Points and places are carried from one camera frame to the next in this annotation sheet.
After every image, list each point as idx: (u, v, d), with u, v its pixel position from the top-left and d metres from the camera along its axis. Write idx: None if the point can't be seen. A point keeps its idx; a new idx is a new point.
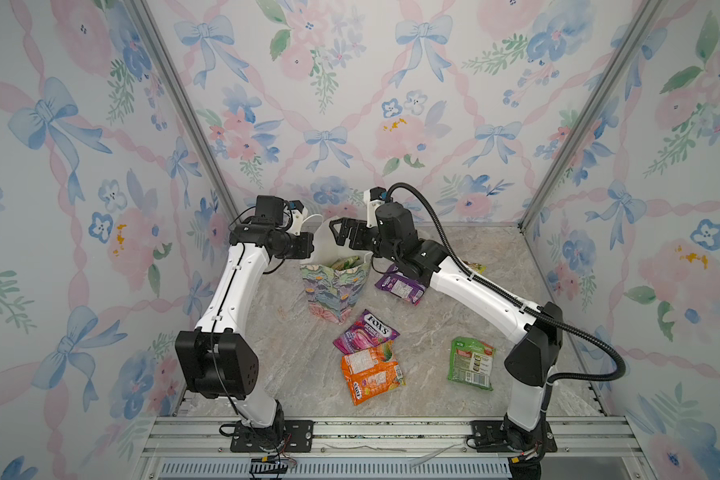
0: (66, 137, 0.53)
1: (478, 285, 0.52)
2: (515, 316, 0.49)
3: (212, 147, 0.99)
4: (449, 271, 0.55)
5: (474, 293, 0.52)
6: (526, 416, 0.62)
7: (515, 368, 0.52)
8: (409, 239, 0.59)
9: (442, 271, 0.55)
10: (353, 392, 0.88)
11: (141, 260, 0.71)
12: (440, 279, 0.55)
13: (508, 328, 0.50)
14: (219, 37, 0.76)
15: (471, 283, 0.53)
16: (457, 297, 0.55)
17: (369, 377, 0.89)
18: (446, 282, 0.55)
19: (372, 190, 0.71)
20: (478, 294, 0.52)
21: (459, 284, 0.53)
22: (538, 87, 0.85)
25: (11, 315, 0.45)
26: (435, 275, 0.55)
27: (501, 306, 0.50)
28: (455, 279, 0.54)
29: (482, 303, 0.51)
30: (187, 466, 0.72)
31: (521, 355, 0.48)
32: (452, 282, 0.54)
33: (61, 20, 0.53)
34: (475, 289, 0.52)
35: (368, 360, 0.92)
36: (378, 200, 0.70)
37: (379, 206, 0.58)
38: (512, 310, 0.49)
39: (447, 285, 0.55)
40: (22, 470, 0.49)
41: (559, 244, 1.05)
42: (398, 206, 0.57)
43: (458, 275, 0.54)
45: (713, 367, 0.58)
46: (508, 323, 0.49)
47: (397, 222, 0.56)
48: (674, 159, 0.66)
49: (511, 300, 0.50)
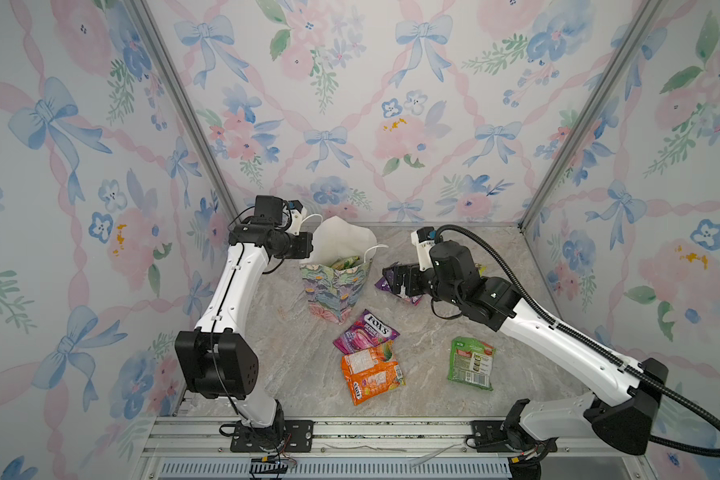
0: (66, 137, 0.53)
1: (564, 337, 0.45)
2: (613, 376, 0.42)
3: (212, 147, 0.99)
4: (526, 317, 0.48)
5: (561, 346, 0.45)
6: (543, 430, 0.60)
7: (606, 432, 0.45)
8: (472, 278, 0.54)
9: (518, 317, 0.48)
10: (353, 392, 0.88)
11: (141, 260, 0.71)
12: (517, 326, 0.48)
13: (605, 389, 0.43)
14: (219, 36, 0.76)
15: (555, 334, 0.46)
16: (535, 346, 0.49)
17: (369, 377, 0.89)
18: (524, 331, 0.48)
19: (419, 232, 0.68)
20: (565, 348, 0.45)
21: (541, 334, 0.46)
22: (538, 87, 0.85)
25: (11, 315, 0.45)
26: (508, 321, 0.49)
27: (595, 365, 0.43)
28: (535, 328, 0.47)
29: (571, 359, 0.45)
30: (187, 466, 0.72)
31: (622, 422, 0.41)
32: (533, 332, 0.47)
33: (61, 20, 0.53)
34: (559, 341, 0.45)
35: (369, 361, 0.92)
36: (427, 241, 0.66)
37: (431, 248, 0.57)
38: (609, 370, 0.42)
39: (525, 334, 0.49)
40: (21, 470, 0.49)
41: (559, 244, 1.05)
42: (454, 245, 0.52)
43: (539, 322, 0.47)
45: (713, 368, 0.58)
46: (606, 384, 0.42)
47: (456, 260, 0.52)
48: (674, 159, 0.66)
49: (607, 356, 0.43)
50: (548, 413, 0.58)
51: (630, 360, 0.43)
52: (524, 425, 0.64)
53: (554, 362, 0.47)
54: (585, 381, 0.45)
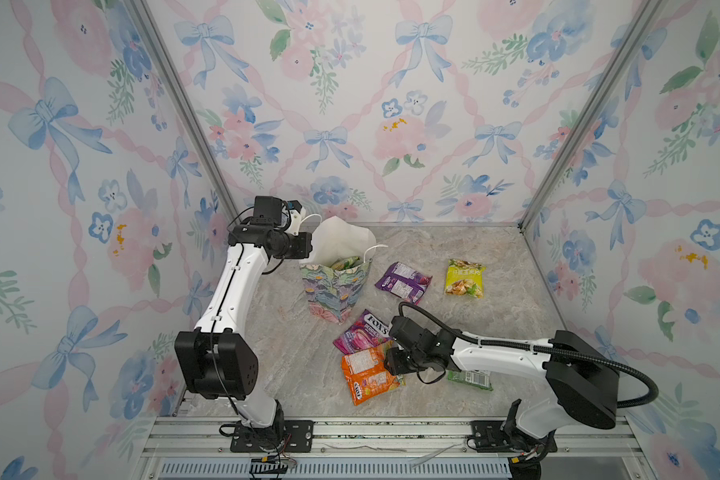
0: (67, 137, 0.53)
1: (490, 348, 0.55)
2: (530, 360, 0.49)
3: (212, 147, 0.99)
4: (462, 349, 0.58)
5: (490, 356, 0.54)
6: (539, 427, 0.60)
7: (580, 417, 0.47)
8: (423, 337, 0.67)
9: (458, 351, 0.59)
10: (353, 392, 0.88)
11: (141, 260, 0.71)
12: (461, 359, 0.59)
13: (532, 374, 0.49)
14: (219, 37, 0.76)
15: (482, 349, 0.56)
16: (484, 367, 0.57)
17: (370, 377, 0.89)
18: (466, 358, 0.58)
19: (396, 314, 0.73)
20: (493, 355, 0.54)
21: (474, 355, 0.56)
22: (538, 87, 0.85)
25: (11, 316, 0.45)
26: (454, 359, 0.60)
27: (515, 358, 0.51)
28: (470, 352, 0.57)
29: (502, 362, 0.53)
30: (187, 466, 0.72)
31: (569, 398, 0.45)
32: (469, 356, 0.57)
33: (61, 20, 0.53)
34: (486, 350, 0.55)
35: (368, 361, 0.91)
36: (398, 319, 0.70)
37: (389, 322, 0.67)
38: (526, 357, 0.49)
39: (468, 361, 0.58)
40: (22, 470, 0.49)
41: (559, 244, 1.05)
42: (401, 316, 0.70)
43: (470, 347, 0.58)
45: (713, 368, 0.58)
46: (531, 370, 0.49)
47: (404, 332, 0.67)
48: (674, 159, 0.66)
49: (521, 348, 0.51)
50: (534, 407, 0.59)
51: (542, 342, 0.50)
52: (522, 426, 0.63)
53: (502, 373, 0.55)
54: (529, 377, 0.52)
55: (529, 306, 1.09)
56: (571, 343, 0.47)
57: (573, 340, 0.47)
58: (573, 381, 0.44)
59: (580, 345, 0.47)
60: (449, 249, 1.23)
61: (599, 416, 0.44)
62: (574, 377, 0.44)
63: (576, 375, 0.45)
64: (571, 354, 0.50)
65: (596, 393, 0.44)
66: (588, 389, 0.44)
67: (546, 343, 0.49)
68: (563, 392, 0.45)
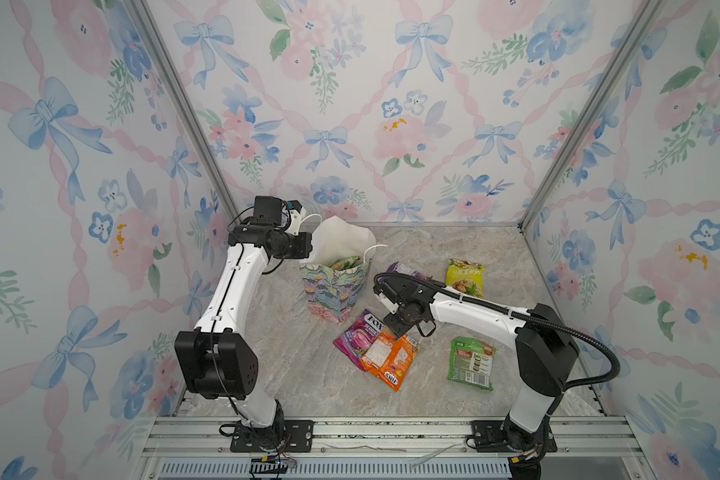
0: (66, 137, 0.53)
1: (470, 305, 0.57)
2: (505, 323, 0.51)
3: (212, 147, 0.99)
4: (441, 299, 0.60)
5: (467, 311, 0.56)
6: (531, 419, 0.61)
7: (531, 381, 0.50)
8: (406, 289, 0.70)
9: (437, 301, 0.61)
10: (389, 381, 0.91)
11: (141, 260, 0.71)
12: (437, 309, 0.61)
13: (503, 336, 0.52)
14: (219, 36, 0.76)
15: (462, 303, 0.58)
16: (459, 320, 0.59)
17: (394, 360, 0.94)
18: (443, 309, 0.60)
19: None
20: (471, 311, 0.56)
21: (453, 308, 0.58)
22: (538, 87, 0.85)
25: (10, 315, 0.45)
26: (432, 308, 0.62)
27: (490, 319, 0.53)
28: (448, 305, 0.59)
29: (477, 320, 0.55)
30: (188, 466, 0.72)
31: (527, 361, 0.48)
32: (447, 307, 0.59)
33: (60, 19, 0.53)
34: (466, 307, 0.57)
35: (384, 349, 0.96)
36: None
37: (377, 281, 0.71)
38: (502, 319, 0.52)
39: (444, 311, 0.60)
40: (21, 470, 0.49)
41: (559, 244, 1.05)
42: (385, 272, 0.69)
43: (450, 299, 0.60)
45: (713, 368, 0.58)
46: (501, 331, 0.51)
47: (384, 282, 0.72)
48: (674, 159, 0.66)
49: (499, 309, 0.54)
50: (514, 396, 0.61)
51: (520, 308, 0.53)
52: (516, 420, 0.65)
53: (474, 329, 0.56)
54: (496, 336, 0.53)
55: (529, 306, 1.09)
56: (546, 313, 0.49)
57: (550, 313, 0.50)
58: (537, 348, 0.47)
59: (554, 319, 0.50)
60: (449, 249, 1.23)
61: (547, 382, 0.48)
62: (540, 344, 0.47)
63: (540, 343, 0.47)
64: (543, 322, 0.52)
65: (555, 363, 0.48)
66: (548, 357, 0.47)
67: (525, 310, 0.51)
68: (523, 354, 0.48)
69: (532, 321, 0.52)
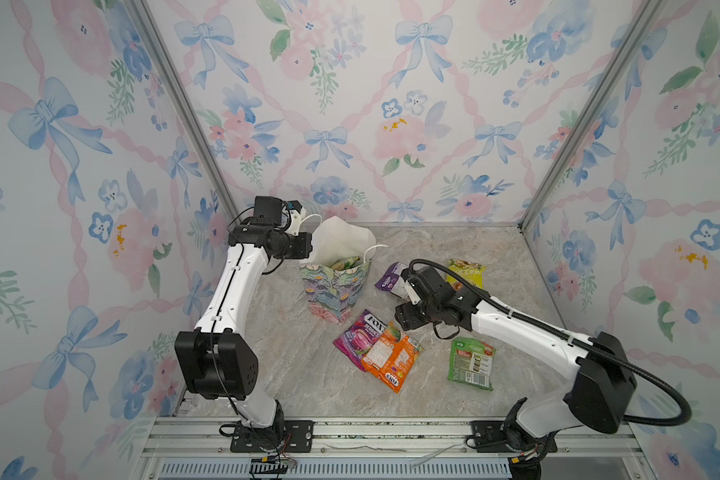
0: (66, 136, 0.53)
1: (520, 323, 0.51)
2: (564, 349, 0.46)
3: (212, 147, 0.99)
4: (486, 312, 0.55)
5: (517, 329, 0.51)
6: (540, 427, 0.61)
7: (582, 415, 0.47)
8: (442, 289, 0.65)
9: (480, 312, 0.55)
10: (390, 382, 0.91)
11: (141, 260, 0.71)
12: (481, 321, 0.56)
13: (558, 364, 0.47)
14: (219, 37, 0.76)
15: (511, 320, 0.52)
16: (504, 337, 0.54)
17: (395, 361, 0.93)
18: (487, 323, 0.55)
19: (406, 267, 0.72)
20: (521, 331, 0.50)
21: (500, 323, 0.53)
22: (538, 87, 0.85)
25: (11, 316, 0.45)
26: (474, 319, 0.56)
27: (545, 343, 0.48)
28: (495, 319, 0.54)
29: (528, 341, 0.50)
30: (188, 466, 0.72)
31: (584, 395, 0.44)
32: (492, 322, 0.54)
33: (61, 20, 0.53)
34: (515, 324, 0.52)
35: (385, 350, 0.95)
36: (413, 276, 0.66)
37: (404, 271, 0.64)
38: (560, 345, 0.46)
39: (488, 326, 0.55)
40: (22, 470, 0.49)
41: (559, 244, 1.05)
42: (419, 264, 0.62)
43: (497, 313, 0.54)
45: (713, 368, 0.58)
46: (558, 359, 0.46)
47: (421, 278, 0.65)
48: (674, 159, 0.66)
49: (557, 334, 0.48)
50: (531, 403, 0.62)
51: (581, 335, 0.47)
52: (521, 421, 0.64)
53: (521, 349, 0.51)
54: (546, 361, 0.49)
55: (529, 306, 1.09)
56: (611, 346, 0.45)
57: (615, 345, 0.45)
58: (602, 383, 0.43)
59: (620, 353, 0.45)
60: (449, 249, 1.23)
61: (602, 420, 0.44)
62: (603, 379, 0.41)
63: (606, 378, 0.47)
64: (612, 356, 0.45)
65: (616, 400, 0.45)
66: (611, 393, 0.45)
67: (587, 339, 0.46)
68: (582, 388, 0.43)
69: (597, 352, 0.48)
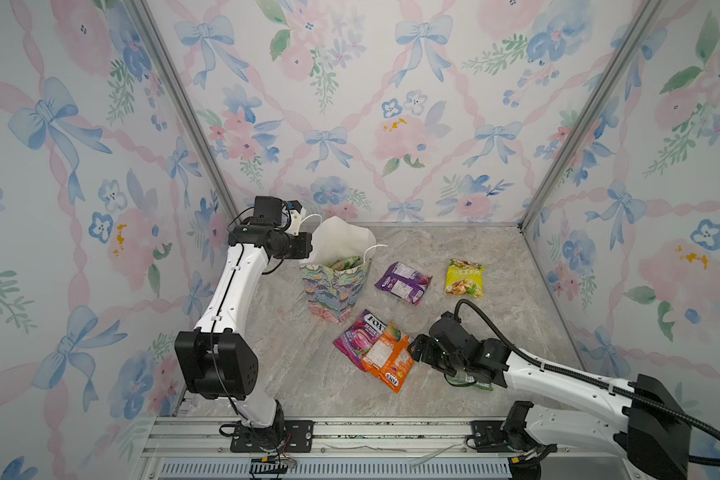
0: (66, 137, 0.53)
1: (553, 375, 0.51)
2: (606, 399, 0.45)
3: (212, 147, 0.99)
4: (518, 368, 0.54)
5: (551, 382, 0.51)
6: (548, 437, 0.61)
7: (646, 466, 0.44)
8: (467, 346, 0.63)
9: (511, 369, 0.55)
10: (390, 382, 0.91)
11: (141, 260, 0.71)
12: (513, 376, 0.55)
13: (605, 414, 0.46)
14: (219, 37, 0.76)
15: (544, 373, 0.52)
16: (542, 390, 0.53)
17: (395, 361, 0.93)
18: (521, 378, 0.54)
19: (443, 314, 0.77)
20: (556, 383, 0.50)
21: (533, 378, 0.53)
22: (538, 87, 0.85)
25: (11, 315, 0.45)
26: (507, 376, 0.56)
27: (587, 394, 0.47)
28: (528, 373, 0.53)
29: (568, 393, 0.49)
30: (187, 466, 0.72)
31: (643, 448, 0.42)
32: (526, 376, 0.53)
33: (61, 19, 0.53)
34: (550, 377, 0.51)
35: (385, 350, 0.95)
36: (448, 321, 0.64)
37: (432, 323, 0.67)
38: (601, 395, 0.46)
39: (522, 380, 0.54)
40: (22, 470, 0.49)
41: (559, 244, 1.05)
42: (447, 320, 0.64)
43: (530, 368, 0.54)
45: (713, 368, 0.58)
46: (604, 409, 0.45)
47: (447, 336, 0.63)
48: (674, 159, 0.66)
49: (596, 384, 0.47)
50: (561, 424, 0.58)
51: (620, 381, 0.46)
52: (531, 431, 0.63)
53: (561, 401, 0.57)
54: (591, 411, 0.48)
55: (529, 306, 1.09)
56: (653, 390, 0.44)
57: (657, 387, 0.44)
58: (656, 432, 0.41)
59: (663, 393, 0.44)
60: (449, 249, 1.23)
61: (669, 470, 0.42)
62: (654, 427, 0.41)
63: (658, 426, 0.41)
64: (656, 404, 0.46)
65: (676, 448, 0.42)
66: (667, 442, 0.41)
67: (626, 384, 0.46)
68: (639, 440, 0.42)
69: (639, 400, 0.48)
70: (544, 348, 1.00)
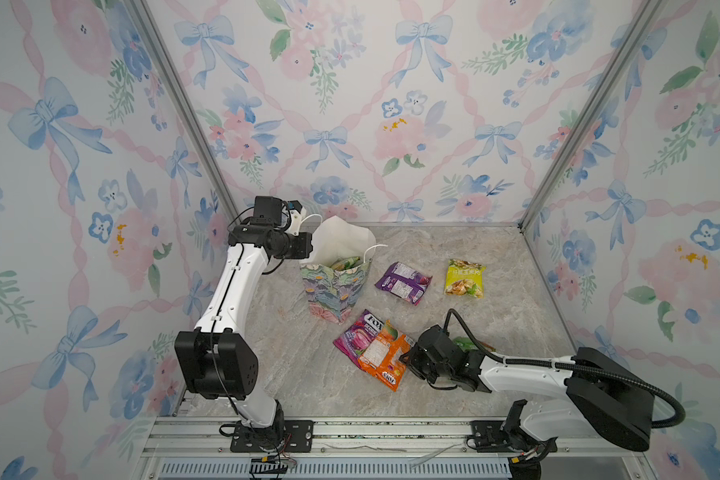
0: (66, 137, 0.53)
1: (515, 367, 0.56)
2: (554, 377, 0.49)
3: (212, 147, 0.99)
4: (489, 368, 0.60)
5: (514, 374, 0.55)
6: (543, 429, 0.60)
7: (612, 437, 0.45)
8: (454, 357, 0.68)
9: (485, 371, 0.60)
10: (387, 381, 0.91)
11: (141, 260, 0.71)
12: (488, 378, 0.60)
13: (559, 392, 0.49)
14: (219, 36, 0.76)
15: (508, 367, 0.57)
16: (511, 384, 0.58)
17: (392, 360, 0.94)
18: (493, 376, 0.59)
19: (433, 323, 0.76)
20: (518, 374, 0.55)
21: (501, 374, 0.58)
22: (538, 87, 0.85)
25: (10, 315, 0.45)
26: (482, 378, 0.61)
27: (538, 376, 0.51)
28: (496, 371, 0.59)
29: (528, 380, 0.53)
30: (188, 466, 0.72)
31: (598, 418, 0.44)
32: (496, 375, 0.59)
33: (61, 20, 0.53)
34: (511, 369, 0.56)
35: (382, 349, 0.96)
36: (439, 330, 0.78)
37: (420, 334, 0.72)
38: (550, 374, 0.50)
39: (496, 379, 0.59)
40: (22, 470, 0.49)
41: (559, 244, 1.05)
42: (434, 331, 0.69)
43: (497, 366, 0.59)
45: (713, 367, 0.58)
46: (555, 386, 0.49)
47: (435, 347, 0.68)
48: (674, 159, 0.66)
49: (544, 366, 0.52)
50: (547, 414, 0.58)
51: (564, 358, 0.51)
52: (526, 427, 0.63)
53: (530, 391, 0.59)
54: (556, 394, 0.50)
55: (529, 306, 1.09)
56: (594, 360, 0.47)
57: (597, 357, 0.47)
58: (595, 398, 0.44)
59: (604, 362, 0.47)
60: (449, 249, 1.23)
61: (632, 437, 0.42)
62: (595, 391, 0.44)
63: (599, 391, 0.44)
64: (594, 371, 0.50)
65: (622, 410, 0.44)
66: (613, 406, 0.44)
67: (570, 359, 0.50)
68: (587, 409, 0.45)
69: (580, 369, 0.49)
70: (544, 348, 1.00)
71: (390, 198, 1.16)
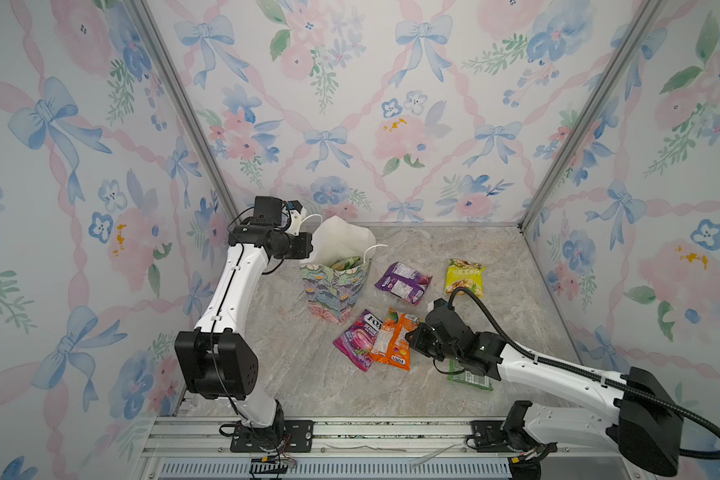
0: (66, 137, 0.53)
1: (546, 367, 0.51)
2: (598, 392, 0.45)
3: (212, 147, 0.99)
4: (512, 361, 0.55)
5: (542, 374, 0.51)
6: (548, 435, 0.60)
7: (637, 458, 0.44)
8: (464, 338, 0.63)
9: (505, 361, 0.55)
10: (398, 362, 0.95)
11: (141, 260, 0.71)
12: (508, 370, 0.55)
13: (598, 407, 0.46)
14: (219, 36, 0.76)
15: (537, 365, 0.52)
16: (533, 382, 0.53)
17: (397, 342, 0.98)
18: (515, 371, 0.54)
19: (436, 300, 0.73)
20: (546, 375, 0.51)
21: (527, 370, 0.53)
22: (538, 87, 0.85)
25: (11, 315, 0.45)
26: (500, 368, 0.56)
27: (579, 386, 0.47)
28: (522, 365, 0.53)
29: (560, 385, 0.49)
30: (188, 466, 0.72)
31: (638, 441, 0.42)
32: (520, 369, 0.53)
33: (61, 20, 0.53)
34: (541, 369, 0.52)
35: (386, 336, 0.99)
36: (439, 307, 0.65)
37: (428, 314, 0.65)
38: (594, 387, 0.46)
39: (518, 374, 0.54)
40: (22, 470, 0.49)
41: (559, 244, 1.05)
42: (443, 310, 0.64)
43: (523, 360, 0.54)
45: (713, 368, 0.58)
46: (597, 402, 0.45)
47: (444, 326, 0.62)
48: (674, 159, 0.66)
49: (588, 376, 0.48)
50: (559, 421, 0.57)
51: (612, 374, 0.46)
52: (529, 429, 0.63)
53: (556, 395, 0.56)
54: (586, 404, 0.47)
55: (529, 306, 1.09)
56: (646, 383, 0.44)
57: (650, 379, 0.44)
58: (648, 424, 0.41)
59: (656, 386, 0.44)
60: (450, 249, 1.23)
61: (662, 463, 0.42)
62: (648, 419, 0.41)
63: (650, 418, 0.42)
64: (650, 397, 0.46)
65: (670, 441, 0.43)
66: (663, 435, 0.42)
67: (619, 377, 0.46)
68: (631, 432, 0.42)
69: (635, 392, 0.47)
70: (544, 348, 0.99)
71: (390, 197, 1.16)
